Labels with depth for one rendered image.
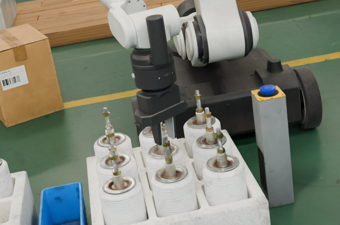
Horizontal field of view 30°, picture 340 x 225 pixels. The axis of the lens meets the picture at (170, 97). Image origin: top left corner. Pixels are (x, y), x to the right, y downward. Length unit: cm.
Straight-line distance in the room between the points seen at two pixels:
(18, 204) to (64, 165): 55
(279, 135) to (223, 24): 36
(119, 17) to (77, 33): 212
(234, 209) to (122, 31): 46
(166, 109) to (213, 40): 49
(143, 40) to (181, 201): 38
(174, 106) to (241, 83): 70
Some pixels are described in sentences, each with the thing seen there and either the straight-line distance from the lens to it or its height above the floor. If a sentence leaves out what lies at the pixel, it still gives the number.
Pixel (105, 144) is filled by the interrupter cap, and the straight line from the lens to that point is 161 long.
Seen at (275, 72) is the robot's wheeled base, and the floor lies 21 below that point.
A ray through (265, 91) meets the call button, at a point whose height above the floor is 33.
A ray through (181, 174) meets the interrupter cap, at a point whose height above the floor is 25.
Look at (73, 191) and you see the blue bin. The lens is 176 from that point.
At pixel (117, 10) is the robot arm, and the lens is 129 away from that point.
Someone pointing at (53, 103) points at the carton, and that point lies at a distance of 254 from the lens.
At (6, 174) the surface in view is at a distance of 165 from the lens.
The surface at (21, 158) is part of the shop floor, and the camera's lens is 225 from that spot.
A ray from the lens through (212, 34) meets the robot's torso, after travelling 177.
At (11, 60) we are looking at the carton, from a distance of 245.
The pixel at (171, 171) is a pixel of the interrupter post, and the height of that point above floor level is 26.
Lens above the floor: 95
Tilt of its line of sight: 23 degrees down
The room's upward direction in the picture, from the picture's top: 9 degrees counter-clockwise
